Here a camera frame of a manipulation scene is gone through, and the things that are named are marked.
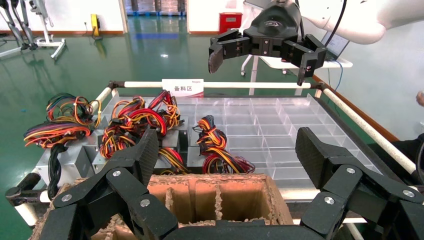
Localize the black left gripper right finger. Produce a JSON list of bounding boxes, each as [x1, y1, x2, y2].
[[294, 126, 424, 240]]

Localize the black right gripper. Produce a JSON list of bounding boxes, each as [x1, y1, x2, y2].
[[207, 1, 328, 87]]

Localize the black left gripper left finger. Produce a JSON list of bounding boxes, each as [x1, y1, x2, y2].
[[38, 128, 180, 240]]

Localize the grey power supply striped cable bundle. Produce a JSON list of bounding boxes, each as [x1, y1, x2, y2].
[[187, 114, 233, 168]]

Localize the white table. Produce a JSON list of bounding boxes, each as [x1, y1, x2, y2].
[[240, 54, 354, 97]]

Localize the red metal cabinet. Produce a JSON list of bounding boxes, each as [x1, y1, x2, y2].
[[218, 12, 244, 35]]

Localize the person dark clothing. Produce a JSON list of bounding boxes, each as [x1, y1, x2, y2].
[[367, 132, 424, 186]]

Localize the open laptop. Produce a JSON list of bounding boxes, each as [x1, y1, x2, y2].
[[319, 30, 351, 62]]

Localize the clear plastic compartment tray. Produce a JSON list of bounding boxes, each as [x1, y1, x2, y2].
[[102, 94, 382, 190]]

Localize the white red sign card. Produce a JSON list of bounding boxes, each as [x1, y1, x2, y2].
[[161, 78, 205, 98]]

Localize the brown cardboard divider box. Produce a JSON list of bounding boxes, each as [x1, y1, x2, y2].
[[29, 173, 294, 240]]

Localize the yellow floor device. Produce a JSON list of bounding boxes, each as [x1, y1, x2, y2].
[[90, 13, 102, 38]]

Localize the black robot legs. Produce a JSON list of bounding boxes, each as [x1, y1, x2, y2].
[[0, 0, 39, 51]]

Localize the grey power supply orange red cables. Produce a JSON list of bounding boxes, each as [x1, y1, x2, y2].
[[158, 147, 190, 175]]

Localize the grey power supply black cable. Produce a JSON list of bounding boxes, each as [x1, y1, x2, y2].
[[34, 144, 97, 201]]

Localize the grey power supply thick red cables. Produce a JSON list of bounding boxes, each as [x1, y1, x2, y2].
[[98, 90, 182, 160]]

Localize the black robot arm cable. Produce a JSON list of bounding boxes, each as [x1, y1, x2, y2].
[[324, 0, 348, 47]]

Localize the blue cable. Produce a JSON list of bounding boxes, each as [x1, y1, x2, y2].
[[327, 60, 344, 92]]

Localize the grey power supply multicolour cables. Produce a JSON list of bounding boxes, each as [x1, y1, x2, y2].
[[23, 92, 104, 150]]

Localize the grey power supply looped cable bundle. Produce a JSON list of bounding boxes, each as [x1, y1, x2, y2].
[[200, 147, 257, 175]]

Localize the white metal stand frame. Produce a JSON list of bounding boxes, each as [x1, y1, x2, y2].
[[0, 0, 67, 61]]

